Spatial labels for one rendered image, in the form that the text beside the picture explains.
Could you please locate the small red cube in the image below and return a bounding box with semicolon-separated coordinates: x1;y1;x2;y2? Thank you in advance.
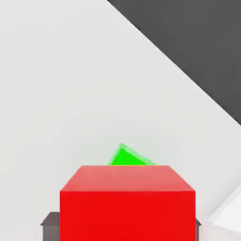
59;165;197;241

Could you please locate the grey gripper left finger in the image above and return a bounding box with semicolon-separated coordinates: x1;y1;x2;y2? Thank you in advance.
40;211;61;241

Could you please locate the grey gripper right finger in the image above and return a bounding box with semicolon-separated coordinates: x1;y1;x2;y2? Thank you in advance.
195;218;202;241

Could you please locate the small green cube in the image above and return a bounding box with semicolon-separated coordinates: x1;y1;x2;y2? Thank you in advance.
106;143;158;167

